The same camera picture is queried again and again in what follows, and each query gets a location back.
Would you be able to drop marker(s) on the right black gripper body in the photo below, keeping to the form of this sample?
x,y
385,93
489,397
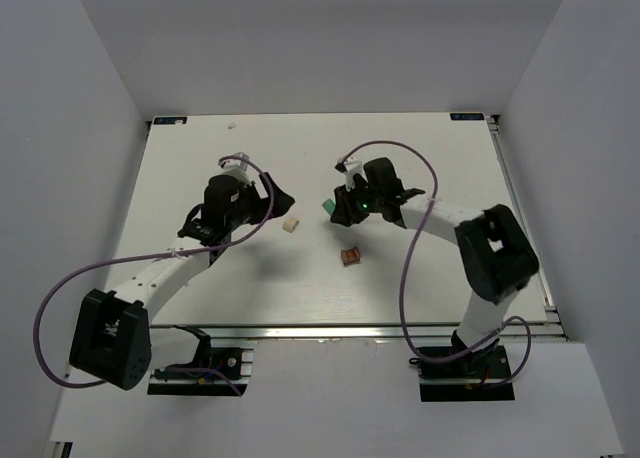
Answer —
x,y
343,205

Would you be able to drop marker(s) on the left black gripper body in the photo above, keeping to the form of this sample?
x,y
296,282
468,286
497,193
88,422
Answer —
x,y
263,196

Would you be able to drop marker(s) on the green cylinder block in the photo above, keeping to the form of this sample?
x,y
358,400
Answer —
x,y
329,206

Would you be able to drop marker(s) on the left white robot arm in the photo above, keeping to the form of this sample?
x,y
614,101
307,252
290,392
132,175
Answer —
x,y
112,340

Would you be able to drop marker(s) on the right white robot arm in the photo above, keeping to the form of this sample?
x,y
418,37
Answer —
x,y
497,257

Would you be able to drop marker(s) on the beige arch block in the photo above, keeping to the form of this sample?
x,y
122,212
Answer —
x,y
290,224

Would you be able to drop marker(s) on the brown notched block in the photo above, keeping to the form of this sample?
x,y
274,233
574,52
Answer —
x,y
350,256

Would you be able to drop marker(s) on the left blue corner label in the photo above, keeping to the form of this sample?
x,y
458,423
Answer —
x,y
169,121

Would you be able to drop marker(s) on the blue corner label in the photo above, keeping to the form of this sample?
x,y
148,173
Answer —
x,y
466,116
169,121

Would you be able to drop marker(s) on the right blue corner label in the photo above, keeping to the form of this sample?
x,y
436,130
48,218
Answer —
x,y
466,116

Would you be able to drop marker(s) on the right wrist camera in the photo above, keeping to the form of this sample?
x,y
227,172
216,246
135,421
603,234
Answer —
x,y
350,168

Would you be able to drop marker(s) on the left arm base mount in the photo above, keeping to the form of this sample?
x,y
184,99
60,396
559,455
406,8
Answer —
x,y
215,365

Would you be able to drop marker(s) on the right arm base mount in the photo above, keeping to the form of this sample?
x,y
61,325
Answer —
x,y
481,377

